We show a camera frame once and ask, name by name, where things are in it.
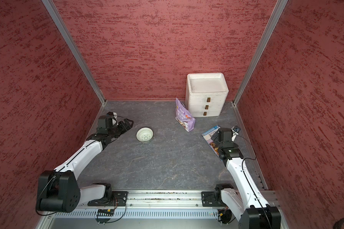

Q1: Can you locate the white green patterned bowl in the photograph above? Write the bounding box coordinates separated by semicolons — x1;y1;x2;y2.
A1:
136;127;154;143

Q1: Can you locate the purple oats bag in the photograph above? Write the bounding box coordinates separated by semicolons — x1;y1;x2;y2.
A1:
175;98;196;132

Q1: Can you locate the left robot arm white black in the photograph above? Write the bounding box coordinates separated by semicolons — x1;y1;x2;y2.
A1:
35;112;134;216

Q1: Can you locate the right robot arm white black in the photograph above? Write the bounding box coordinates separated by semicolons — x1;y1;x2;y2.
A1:
211;128;282;229

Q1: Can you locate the dog picture booklet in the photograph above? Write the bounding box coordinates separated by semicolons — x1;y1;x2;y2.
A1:
202;125;220;156

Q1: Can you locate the white three-drawer storage box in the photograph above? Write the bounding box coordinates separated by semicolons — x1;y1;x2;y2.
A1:
185;73;229;118

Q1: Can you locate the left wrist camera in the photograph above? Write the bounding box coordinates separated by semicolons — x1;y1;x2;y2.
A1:
107;112;118;117

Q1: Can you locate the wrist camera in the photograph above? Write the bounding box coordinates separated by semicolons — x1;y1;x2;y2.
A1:
231;126;241;135
107;112;118;117

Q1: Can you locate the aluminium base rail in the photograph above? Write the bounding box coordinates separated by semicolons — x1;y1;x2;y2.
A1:
36;189;224;229

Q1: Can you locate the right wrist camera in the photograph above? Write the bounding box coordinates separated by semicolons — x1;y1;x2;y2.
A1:
231;126;241;135

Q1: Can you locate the left aluminium corner post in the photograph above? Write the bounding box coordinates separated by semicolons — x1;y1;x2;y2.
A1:
42;0;107;106

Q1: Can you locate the aluminium corner post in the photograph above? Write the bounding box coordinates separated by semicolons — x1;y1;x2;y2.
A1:
233;0;288;106
42;0;107;106

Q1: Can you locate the right aluminium corner post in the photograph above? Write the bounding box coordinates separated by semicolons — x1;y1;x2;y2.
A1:
233;0;288;106

